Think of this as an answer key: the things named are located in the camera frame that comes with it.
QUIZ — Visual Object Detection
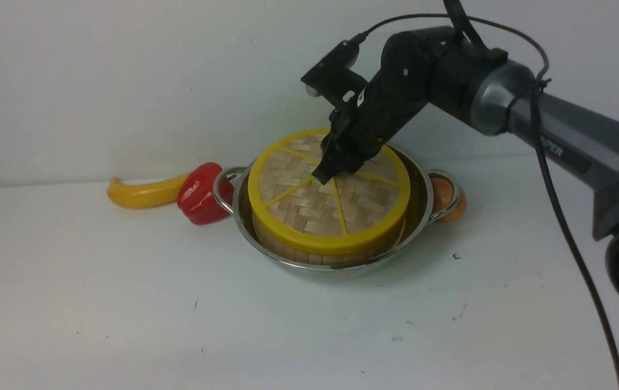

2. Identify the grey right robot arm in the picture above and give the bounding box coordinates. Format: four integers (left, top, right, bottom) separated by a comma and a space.
301, 25, 619, 294

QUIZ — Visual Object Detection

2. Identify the yellow woven bamboo steamer lid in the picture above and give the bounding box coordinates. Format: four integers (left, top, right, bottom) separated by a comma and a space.
248, 128, 411, 256

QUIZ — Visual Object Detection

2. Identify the yellow squash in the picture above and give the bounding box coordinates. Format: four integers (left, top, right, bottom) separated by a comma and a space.
106, 174, 188, 209

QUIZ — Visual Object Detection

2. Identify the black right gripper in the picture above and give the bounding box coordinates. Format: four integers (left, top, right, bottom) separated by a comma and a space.
312, 25, 508, 185

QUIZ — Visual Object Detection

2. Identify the stainless steel pot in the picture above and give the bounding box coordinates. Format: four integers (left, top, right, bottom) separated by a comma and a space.
212, 135, 466, 275

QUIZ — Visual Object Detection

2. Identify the orange round fruit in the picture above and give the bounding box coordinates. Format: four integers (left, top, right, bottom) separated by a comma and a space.
431, 176, 467, 224

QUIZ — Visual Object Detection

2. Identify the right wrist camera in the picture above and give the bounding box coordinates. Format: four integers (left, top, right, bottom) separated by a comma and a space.
300, 39, 368, 111

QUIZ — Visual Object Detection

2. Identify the black right camera cable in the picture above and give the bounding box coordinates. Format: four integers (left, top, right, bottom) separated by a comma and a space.
349, 0, 619, 390

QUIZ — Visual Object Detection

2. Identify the red bell pepper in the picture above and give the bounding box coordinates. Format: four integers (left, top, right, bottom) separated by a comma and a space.
176, 162, 229, 225

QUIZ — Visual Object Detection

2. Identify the yellow rimmed bamboo steamer basket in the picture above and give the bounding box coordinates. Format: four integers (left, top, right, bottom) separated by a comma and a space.
253, 208, 405, 265

